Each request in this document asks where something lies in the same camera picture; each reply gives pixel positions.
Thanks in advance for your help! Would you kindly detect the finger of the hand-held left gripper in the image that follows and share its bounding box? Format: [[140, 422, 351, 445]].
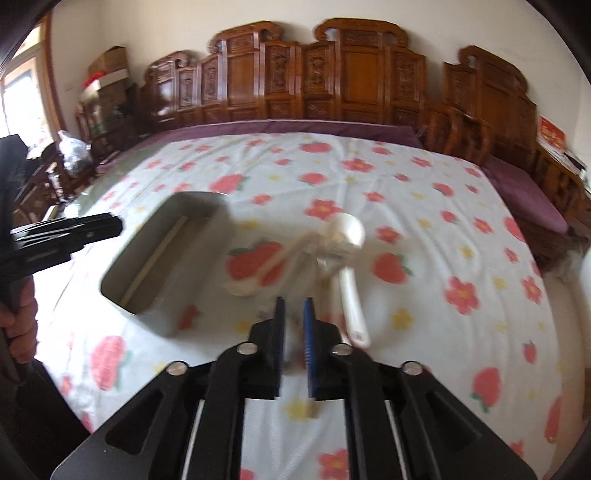
[[13, 213, 124, 244], [9, 242, 85, 278]]

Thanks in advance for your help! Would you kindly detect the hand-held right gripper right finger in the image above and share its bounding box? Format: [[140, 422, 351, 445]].
[[302, 298, 541, 480]]

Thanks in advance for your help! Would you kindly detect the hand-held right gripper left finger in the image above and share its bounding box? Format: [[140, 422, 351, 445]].
[[51, 298, 286, 480]]

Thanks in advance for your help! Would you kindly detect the cream spoon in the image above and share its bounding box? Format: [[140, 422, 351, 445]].
[[224, 233, 320, 297]]

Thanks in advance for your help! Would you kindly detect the white rice paddle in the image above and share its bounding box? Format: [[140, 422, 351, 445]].
[[323, 213, 372, 350]]

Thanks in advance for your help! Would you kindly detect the wooden chopstick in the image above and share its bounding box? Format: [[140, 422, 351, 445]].
[[121, 220, 187, 305]]

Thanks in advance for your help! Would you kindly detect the metal tray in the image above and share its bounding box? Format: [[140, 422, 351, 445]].
[[100, 191, 232, 341]]

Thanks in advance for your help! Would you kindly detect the person's left forearm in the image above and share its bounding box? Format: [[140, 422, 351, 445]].
[[0, 355, 90, 462]]

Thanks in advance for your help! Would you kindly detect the person's left hand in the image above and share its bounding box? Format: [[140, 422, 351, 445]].
[[0, 279, 38, 366]]

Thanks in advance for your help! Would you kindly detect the small wooden chair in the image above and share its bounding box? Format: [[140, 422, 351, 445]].
[[27, 147, 95, 219]]

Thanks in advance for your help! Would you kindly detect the clear plastic bag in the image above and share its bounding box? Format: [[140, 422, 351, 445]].
[[57, 130, 94, 175]]

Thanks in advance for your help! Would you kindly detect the bright window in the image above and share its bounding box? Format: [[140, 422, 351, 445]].
[[0, 44, 48, 140]]

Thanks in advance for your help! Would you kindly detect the dark glass cabinet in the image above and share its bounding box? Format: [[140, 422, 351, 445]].
[[75, 83, 140, 149]]

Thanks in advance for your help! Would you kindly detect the red and white box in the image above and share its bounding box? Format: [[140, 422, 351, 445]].
[[82, 69, 131, 92]]

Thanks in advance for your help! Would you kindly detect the cardboard box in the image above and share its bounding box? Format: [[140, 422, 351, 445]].
[[88, 45, 130, 79]]

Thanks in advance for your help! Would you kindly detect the purple mattress cover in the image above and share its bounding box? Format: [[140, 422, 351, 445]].
[[96, 117, 424, 172]]

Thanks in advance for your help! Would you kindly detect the purple seat cushion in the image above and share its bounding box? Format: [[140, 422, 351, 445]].
[[481, 154, 570, 234]]

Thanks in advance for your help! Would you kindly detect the grey fluffy thing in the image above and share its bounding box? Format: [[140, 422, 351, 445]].
[[553, 240, 580, 278]]

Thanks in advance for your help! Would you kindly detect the large carved wooden sofa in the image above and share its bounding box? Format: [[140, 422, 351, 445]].
[[139, 18, 431, 136]]

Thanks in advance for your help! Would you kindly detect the carved wooden armchair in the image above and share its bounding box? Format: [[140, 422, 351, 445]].
[[424, 44, 591, 273]]

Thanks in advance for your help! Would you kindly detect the red box on side table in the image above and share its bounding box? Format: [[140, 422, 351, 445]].
[[537, 115, 570, 151]]

